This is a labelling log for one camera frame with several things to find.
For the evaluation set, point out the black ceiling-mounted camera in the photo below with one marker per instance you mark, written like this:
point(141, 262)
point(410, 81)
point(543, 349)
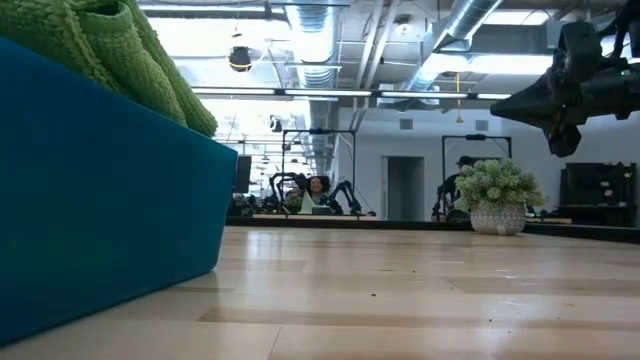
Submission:
point(240, 57)

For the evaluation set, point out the black background rig frame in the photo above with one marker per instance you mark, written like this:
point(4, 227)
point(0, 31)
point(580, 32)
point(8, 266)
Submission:
point(320, 131)
point(475, 136)

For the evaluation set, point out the black background monitor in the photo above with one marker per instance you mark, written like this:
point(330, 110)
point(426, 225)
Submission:
point(243, 174)

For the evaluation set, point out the black aluminium table frame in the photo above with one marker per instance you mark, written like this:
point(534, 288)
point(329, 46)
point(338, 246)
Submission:
point(350, 222)

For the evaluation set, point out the teal plastic tray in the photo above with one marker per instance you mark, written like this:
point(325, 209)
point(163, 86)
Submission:
point(100, 210)

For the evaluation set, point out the background flower bouquet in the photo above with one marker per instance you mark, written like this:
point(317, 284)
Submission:
point(293, 201)

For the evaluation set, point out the overhead frame bar with lights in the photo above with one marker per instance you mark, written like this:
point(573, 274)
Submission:
point(325, 92)

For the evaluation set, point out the black shelving unit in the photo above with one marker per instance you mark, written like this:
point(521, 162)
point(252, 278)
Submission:
point(597, 192)

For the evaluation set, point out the white folded cloth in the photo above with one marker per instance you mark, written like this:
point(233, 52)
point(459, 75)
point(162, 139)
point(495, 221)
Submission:
point(306, 205)

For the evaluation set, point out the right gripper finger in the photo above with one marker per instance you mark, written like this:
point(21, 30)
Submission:
point(564, 140)
point(525, 105)

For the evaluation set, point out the green microfiber towel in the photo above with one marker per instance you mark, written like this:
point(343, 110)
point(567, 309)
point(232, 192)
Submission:
point(150, 75)
point(35, 27)

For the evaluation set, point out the person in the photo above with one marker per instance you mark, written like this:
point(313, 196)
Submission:
point(316, 187)
point(452, 185)

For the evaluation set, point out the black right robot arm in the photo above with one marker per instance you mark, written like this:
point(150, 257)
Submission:
point(625, 80)

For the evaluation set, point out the grey door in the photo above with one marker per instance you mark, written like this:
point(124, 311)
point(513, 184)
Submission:
point(405, 185)

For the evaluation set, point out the artificial green plant in pot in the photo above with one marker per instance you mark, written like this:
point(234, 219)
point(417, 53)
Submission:
point(495, 195)

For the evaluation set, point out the black background robot arm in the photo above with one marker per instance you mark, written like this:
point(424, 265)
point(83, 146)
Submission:
point(285, 187)
point(345, 195)

